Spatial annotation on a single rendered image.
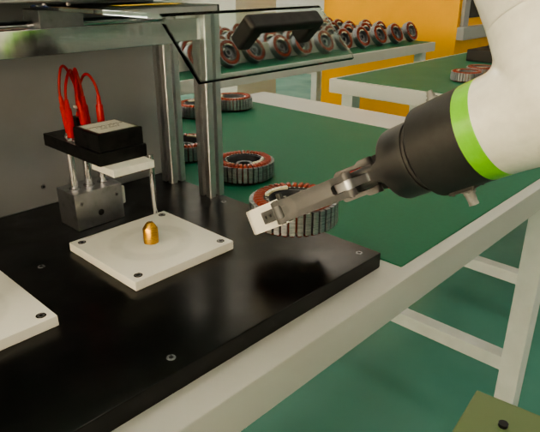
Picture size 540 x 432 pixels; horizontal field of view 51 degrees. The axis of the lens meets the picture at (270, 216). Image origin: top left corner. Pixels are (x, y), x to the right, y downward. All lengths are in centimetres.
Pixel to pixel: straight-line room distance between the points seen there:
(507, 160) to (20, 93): 66
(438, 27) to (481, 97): 358
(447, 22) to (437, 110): 352
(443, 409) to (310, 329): 112
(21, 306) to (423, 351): 146
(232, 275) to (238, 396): 18
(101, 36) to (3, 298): 34
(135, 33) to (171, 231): 26
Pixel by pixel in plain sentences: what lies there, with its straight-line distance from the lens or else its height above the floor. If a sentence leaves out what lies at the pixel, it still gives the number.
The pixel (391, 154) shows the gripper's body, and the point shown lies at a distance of 56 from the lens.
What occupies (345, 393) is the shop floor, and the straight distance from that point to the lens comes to 171.
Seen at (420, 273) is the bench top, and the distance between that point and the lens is 77.
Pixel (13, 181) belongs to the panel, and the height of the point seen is 82.
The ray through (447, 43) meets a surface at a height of 70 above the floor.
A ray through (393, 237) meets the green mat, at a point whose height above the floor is 75.
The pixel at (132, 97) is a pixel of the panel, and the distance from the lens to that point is 99.
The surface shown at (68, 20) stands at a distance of 81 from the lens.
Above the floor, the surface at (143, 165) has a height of 88.
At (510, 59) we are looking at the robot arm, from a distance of 49.
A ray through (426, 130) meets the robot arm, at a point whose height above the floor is 97.
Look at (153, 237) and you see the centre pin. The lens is 73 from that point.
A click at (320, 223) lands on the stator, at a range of 67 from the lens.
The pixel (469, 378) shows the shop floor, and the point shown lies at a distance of 184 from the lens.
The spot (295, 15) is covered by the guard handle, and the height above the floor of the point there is 106.
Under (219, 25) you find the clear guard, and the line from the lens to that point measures 60.
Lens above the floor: 110
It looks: 23 degrees down
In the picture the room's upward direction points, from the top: straight up
